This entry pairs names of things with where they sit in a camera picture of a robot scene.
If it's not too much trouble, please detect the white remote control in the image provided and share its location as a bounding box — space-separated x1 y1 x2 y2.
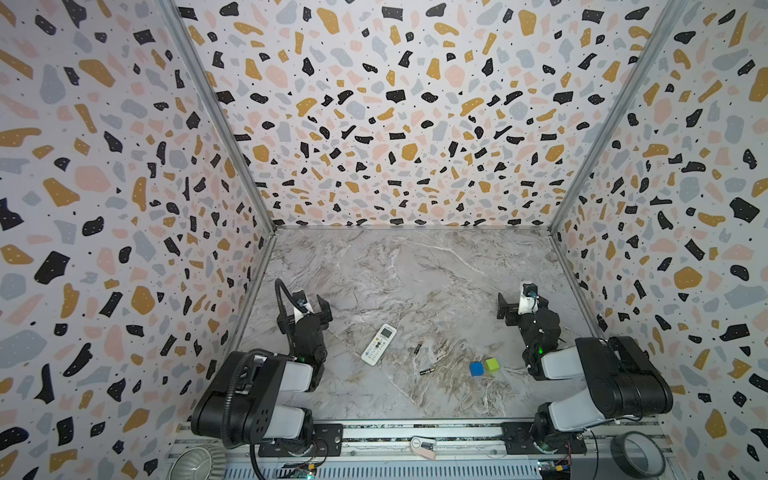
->
361 324 397 366

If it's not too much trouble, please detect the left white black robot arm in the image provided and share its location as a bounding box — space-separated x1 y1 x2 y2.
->
190 291 333 456

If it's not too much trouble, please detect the blue cube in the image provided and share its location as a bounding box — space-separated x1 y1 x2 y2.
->
469 362 485 377

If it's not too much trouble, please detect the green cube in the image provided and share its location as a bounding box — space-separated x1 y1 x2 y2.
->
484 358 500 372

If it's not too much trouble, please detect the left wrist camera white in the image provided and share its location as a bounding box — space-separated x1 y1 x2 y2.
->
291 290 314 322

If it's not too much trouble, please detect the black tape roll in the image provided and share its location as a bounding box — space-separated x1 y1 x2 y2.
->
610 431 667 479

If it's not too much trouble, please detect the metal ribbed bowl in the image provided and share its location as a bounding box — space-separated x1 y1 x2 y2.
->
167 445 227 480

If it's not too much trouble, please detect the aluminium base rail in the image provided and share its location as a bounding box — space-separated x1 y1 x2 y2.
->
157 419 684 479

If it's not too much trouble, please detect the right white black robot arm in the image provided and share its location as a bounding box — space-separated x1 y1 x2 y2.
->
497 283 673 455

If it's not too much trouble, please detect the pink white tag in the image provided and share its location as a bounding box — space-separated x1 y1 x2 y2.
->
410 436 437 461

